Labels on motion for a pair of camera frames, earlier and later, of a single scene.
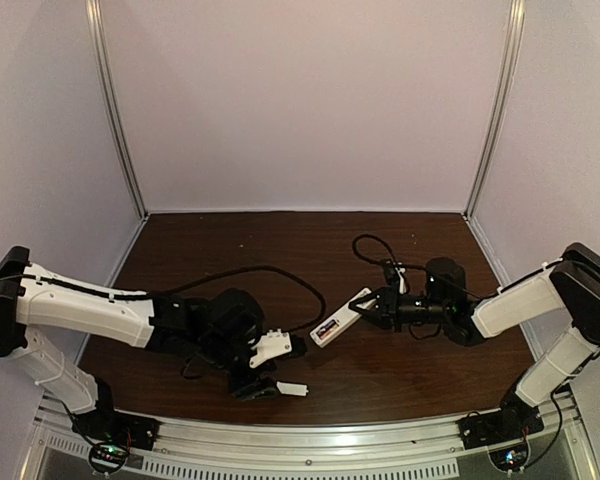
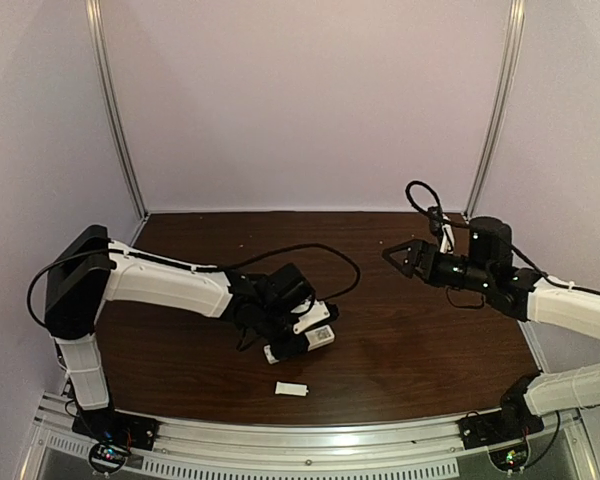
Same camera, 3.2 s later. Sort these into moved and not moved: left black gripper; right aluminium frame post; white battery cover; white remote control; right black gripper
Moved: right black gripper; left black gripper; white remote control
Not moved: white battery cover; right aluminium frame post
